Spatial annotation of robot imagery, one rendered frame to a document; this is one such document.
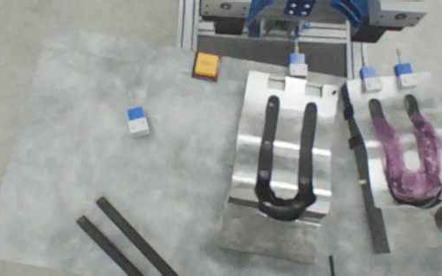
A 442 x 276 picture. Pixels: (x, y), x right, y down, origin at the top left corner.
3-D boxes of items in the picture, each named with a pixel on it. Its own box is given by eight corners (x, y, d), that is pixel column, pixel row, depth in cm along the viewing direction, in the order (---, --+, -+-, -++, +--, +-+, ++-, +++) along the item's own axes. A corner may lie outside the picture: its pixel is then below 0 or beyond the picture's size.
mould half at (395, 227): (341, 87, 146) (352, 73, 135) (421, 79, 148) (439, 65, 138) (375, 253, 134) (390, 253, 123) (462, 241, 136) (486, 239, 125)
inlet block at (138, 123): (122, 97, 141) (120, 90, 136) (139, 93, 142) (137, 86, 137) (133, 138, 138) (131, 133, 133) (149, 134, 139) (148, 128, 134)
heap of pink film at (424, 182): (366, 116, 138) (376, 108, 130) (424, 110, 139) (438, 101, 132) (385, 206, 131) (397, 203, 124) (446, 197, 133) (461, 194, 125)
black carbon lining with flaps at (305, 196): (265, 95, 137) (271, 84, 127) (321, 106, 137) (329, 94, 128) (247, 216, 128) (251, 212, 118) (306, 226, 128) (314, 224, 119)
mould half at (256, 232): (245, 81, 145) (251, 63, 132) (329, 96, 145) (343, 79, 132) (217, 247, 132) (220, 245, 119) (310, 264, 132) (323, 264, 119)
